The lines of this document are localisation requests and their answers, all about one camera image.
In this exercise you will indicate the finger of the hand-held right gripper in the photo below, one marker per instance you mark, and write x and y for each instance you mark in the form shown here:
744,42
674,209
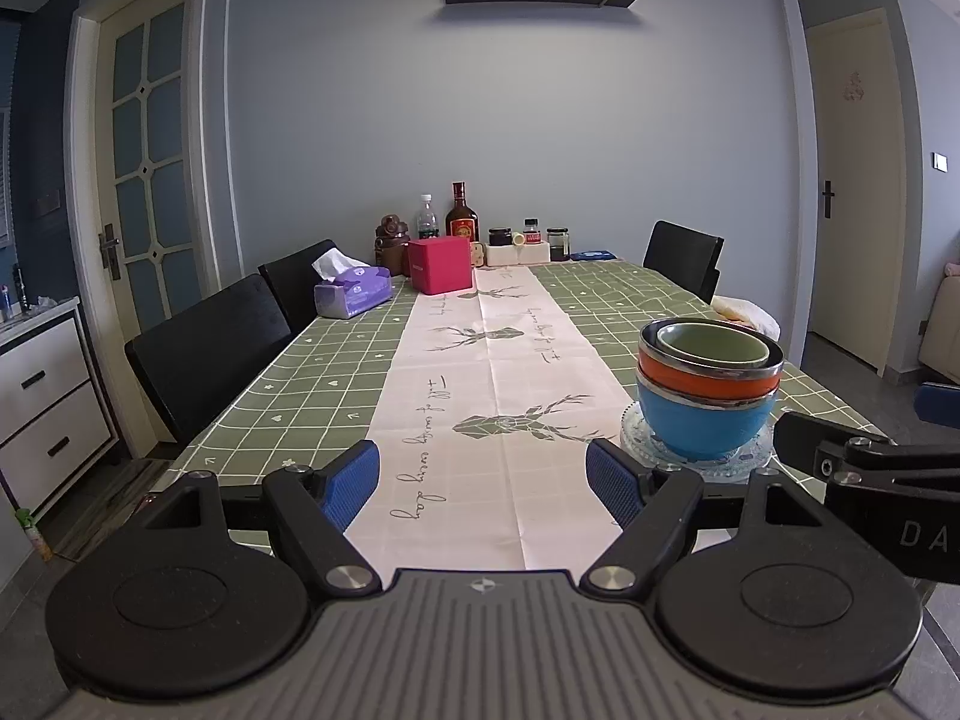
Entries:
806,435
941,405

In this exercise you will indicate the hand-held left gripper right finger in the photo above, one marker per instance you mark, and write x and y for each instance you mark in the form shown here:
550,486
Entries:
611,484

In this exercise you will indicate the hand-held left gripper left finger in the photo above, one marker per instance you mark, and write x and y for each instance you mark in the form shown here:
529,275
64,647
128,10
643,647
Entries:
352,484

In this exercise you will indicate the textured clear glass plate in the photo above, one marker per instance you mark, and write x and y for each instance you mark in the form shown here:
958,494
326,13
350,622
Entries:
637,450

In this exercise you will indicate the blue steel bowl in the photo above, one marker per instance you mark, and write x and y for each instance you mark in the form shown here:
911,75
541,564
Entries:
697,427

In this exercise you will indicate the black bowl green inside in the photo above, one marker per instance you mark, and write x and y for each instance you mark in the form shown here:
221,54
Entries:
690,384

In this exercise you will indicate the green ceramic bowl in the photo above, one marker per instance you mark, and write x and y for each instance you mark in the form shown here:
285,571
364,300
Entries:
712,345

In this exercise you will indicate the beige sofa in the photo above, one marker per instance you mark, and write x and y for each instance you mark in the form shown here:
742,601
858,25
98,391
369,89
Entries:
943,337

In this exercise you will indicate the green checked tablecloth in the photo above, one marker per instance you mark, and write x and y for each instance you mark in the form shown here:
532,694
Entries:
337,375

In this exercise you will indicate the plain cream door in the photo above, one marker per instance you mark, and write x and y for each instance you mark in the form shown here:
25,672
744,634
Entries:
855,277

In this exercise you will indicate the black chair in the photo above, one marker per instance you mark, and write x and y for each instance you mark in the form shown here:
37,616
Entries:
682,259
210,360
296,292

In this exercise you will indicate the purple tissue box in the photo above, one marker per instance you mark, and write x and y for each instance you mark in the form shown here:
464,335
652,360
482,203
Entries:
356,292

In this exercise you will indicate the blue packet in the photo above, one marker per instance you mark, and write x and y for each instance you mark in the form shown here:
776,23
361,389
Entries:
592,255

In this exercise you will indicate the pink box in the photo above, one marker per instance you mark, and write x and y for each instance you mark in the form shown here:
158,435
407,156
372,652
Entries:
442,266

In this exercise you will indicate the brown figurine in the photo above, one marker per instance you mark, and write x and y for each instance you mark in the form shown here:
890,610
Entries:
390,244

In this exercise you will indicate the white box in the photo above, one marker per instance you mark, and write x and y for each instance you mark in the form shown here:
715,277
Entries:
501,255
533,253

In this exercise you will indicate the tall dark glass jar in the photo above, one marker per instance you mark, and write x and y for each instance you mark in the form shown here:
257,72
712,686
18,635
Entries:
558,246

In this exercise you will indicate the small red label bottle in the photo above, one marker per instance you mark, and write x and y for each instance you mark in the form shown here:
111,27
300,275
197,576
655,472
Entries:
532,234

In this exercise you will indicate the black lid jar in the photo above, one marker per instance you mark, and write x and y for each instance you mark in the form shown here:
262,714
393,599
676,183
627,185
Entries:
500,237

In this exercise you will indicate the clear plastic water bottle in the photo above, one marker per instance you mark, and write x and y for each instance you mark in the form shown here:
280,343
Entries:
427,221

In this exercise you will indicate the red label liquor bottle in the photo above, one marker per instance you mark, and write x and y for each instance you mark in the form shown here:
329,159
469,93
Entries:
462,223

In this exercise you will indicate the white cabinet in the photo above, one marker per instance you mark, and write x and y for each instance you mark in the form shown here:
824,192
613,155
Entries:
45,390

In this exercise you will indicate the green cap bottle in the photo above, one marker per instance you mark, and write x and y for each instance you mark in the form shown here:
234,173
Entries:
34,536

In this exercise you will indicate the small door decoration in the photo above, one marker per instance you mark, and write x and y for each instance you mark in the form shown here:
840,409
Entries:
852,86

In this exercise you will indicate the dark slim bottle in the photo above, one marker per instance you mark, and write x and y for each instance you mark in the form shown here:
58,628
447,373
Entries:
20,289

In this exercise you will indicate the white glass pane door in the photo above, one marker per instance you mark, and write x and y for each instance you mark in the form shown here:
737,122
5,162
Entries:
150,127

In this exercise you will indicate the white wall switch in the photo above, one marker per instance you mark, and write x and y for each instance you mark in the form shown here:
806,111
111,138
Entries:
940,161

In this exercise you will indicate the grey wall switch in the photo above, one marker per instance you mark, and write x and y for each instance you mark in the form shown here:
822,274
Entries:
48,204

